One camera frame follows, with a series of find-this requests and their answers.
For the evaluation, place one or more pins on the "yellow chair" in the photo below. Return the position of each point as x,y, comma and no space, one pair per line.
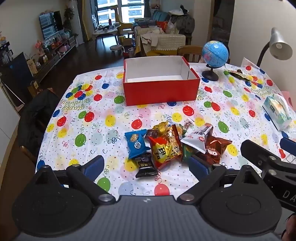
124,24

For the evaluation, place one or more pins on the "TV cabinet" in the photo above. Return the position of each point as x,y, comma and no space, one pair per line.
54,58

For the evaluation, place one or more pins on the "chair with dark jacket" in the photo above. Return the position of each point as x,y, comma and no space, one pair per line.
37,120

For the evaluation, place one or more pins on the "grey desk lamp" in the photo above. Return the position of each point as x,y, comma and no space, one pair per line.
278,42

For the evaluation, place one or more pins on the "white tower air conditioner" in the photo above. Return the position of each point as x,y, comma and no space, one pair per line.
75,20

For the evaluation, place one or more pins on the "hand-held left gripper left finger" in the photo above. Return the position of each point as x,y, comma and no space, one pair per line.
95,166

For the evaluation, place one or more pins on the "small dark snack packet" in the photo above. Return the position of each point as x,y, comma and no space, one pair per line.
150,134

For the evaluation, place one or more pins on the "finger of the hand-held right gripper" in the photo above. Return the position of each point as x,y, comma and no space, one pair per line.
289,145
256,151

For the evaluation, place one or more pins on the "balloon print tablecloth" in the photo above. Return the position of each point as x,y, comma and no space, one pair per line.
97,120

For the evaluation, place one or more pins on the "gold snack packet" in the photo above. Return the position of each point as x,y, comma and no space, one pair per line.
161,127

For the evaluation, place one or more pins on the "red cardboard box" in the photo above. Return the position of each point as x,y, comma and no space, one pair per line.
159,91

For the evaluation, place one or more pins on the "potted plant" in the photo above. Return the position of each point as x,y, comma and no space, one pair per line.
68,18

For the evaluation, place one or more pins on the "wooden chair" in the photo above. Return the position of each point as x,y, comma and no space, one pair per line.
189,53

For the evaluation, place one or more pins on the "black cabinet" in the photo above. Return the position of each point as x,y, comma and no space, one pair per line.
15,69

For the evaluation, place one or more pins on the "teal armchair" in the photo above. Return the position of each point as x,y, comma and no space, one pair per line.
159,16

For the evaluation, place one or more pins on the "small clear snack packet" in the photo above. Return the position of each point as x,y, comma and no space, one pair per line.
188,123

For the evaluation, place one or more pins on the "tissue pack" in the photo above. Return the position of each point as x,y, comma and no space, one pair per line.
276,111

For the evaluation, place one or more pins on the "brown paper bag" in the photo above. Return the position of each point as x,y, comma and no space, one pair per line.
31,67

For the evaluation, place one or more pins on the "white snack packet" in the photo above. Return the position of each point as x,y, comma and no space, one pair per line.
196,139

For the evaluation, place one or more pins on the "pile of clothes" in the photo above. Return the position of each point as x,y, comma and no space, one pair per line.
183,22

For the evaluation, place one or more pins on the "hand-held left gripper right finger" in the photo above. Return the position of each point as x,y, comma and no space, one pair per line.
198,167

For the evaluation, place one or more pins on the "green snack packet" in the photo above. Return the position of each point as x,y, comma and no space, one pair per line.
186,151

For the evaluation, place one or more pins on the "television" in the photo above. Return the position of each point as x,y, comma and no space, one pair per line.
50,24

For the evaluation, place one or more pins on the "black snack packet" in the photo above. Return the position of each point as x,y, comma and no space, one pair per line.
146,165

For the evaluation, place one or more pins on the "blue cookie packet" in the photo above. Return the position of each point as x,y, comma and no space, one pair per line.
137,143

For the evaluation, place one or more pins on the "coffee table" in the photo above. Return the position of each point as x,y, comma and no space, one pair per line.
107,31

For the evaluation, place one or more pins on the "red yellow snack packet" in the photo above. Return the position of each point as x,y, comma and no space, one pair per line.
163,153

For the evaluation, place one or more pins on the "sofa with cream cover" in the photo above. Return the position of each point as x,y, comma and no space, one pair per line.
161,42

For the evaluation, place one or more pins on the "brown cookie packet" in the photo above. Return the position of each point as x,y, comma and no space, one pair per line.
216,148

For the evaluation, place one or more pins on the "blue globe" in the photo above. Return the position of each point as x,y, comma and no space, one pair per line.
215,52

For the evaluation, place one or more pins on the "round stool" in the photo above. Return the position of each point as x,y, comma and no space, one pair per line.
115,48

